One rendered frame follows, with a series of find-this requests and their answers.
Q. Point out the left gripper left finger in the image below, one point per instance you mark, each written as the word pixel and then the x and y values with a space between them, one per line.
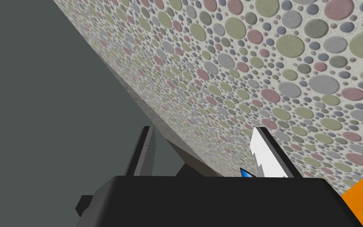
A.
pixel 142 154

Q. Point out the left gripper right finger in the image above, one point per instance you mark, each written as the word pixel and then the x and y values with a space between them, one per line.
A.
pixel 271 157

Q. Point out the blue pointed object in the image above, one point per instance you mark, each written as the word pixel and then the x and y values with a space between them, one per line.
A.
pixel 246 173

